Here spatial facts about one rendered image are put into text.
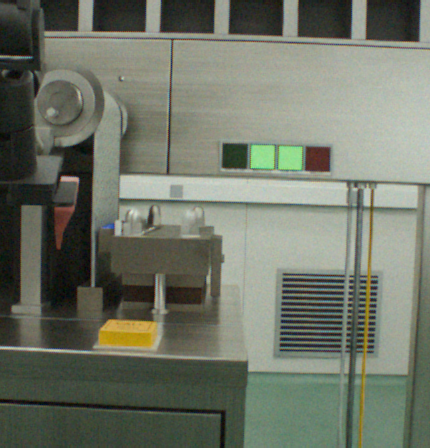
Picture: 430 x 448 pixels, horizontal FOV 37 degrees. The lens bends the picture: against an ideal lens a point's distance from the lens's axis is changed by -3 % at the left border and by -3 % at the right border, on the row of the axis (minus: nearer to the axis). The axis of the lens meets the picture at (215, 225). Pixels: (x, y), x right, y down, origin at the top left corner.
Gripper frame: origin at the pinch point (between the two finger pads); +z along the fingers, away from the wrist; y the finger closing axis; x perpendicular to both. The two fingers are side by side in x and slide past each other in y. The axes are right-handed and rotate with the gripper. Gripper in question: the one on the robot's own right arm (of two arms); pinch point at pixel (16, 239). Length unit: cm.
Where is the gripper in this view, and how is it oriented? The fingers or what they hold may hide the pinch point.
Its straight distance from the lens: 76.9
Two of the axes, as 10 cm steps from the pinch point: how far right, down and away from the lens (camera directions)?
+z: -0.9, 8.4, 5.3
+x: 0.9, 5.4, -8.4
